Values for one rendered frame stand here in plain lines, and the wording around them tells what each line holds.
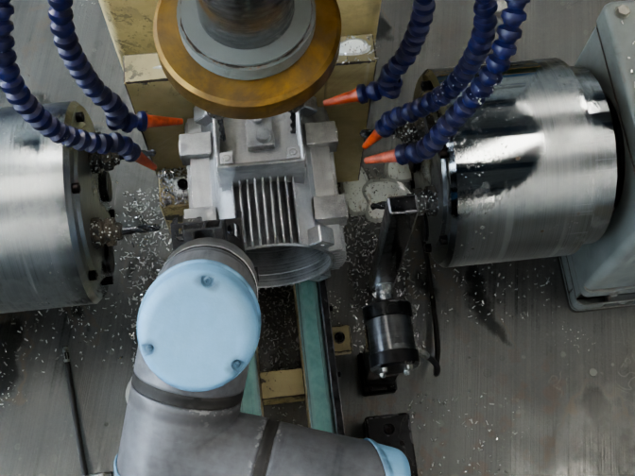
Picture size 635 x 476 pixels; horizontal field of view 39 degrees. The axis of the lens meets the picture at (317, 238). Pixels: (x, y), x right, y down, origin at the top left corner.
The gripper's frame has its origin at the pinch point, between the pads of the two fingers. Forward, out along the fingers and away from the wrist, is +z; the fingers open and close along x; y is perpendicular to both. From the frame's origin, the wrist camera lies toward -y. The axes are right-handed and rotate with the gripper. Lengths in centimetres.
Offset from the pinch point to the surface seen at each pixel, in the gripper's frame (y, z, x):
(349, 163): 7.7, 29.9, -19.1
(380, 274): -3.2, 1.1, -18.7
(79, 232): 5.4, 0.1, 15.1
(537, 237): -0.6, 0.5, -37.5
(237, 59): 22.3, -18.3, -4.8
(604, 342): -21, 21, -53
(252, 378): -16.9, 9.8, -2.2
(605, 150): 9.1, -1.3, -45.4
